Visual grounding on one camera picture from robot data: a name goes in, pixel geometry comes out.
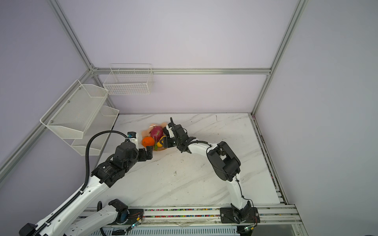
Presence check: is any pink flower-shaped fruit bowl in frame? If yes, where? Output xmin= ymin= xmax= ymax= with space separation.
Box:
xmin=140 ymin=123 xmax=167 ymax=151

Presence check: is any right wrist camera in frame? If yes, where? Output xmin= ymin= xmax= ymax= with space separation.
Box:
xmin=166 ymin=125 xmax=175 ymax=138

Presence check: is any white wire basket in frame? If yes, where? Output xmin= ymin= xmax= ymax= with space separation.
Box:
xmin=103 ymin=64 xmax=154 ymax=95

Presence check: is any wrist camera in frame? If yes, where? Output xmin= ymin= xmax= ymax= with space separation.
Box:
xmin=127 ymin=131 xmax=137 ymax=141
xmin=166 ymin=125 xmax=175 ymax=138

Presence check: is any aluminium mounting rail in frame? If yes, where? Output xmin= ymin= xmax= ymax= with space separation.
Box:
xmin=64 ymin=205 xmax=303 ymax=236

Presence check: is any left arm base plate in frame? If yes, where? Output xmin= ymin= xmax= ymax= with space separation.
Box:
xmin=108 ymin=208 xmax=144 ymax=225

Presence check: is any orange fruit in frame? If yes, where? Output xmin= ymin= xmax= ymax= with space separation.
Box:
xmin=141 ymin=136 xmax=155 ymax=147

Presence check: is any upper white mesh shelf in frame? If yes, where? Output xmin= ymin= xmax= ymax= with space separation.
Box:
xmin=40 ymin=80 xmax=109 ymax=139

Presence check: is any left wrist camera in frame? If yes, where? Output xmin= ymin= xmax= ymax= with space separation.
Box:
xmin=127 ymin=131 xmax=137 ymax=141

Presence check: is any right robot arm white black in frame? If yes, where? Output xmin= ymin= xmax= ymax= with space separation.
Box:
xmin=159 ymin=119 xmax=254 ymax=223

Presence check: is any lower white mesh shelf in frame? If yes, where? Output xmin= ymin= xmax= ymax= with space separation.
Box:
xmin=64 ymin=106 xmax=119 ymax=156

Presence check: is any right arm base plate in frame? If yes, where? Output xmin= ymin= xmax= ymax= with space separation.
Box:
xmin=220 ymin=206 xmax=260 ymax=224

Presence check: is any yellow pear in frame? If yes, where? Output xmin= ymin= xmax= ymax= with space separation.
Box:
xmin=156 ymin=136 xmax=167 ymax=148

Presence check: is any pink dragon fruit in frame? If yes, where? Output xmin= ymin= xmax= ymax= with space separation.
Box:
xmin=150 ymin=126 xmax=164 ymax=142

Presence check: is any white mesh shelf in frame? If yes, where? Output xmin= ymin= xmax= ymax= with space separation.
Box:
xmin=64 ymin=106 xmax=119 ymax=156
xmin=40 ymin=80 xmax=109 ymax=139

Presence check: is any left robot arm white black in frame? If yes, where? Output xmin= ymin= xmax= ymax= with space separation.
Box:
xmin=19 ymin=130 xmax=154 ymax=236

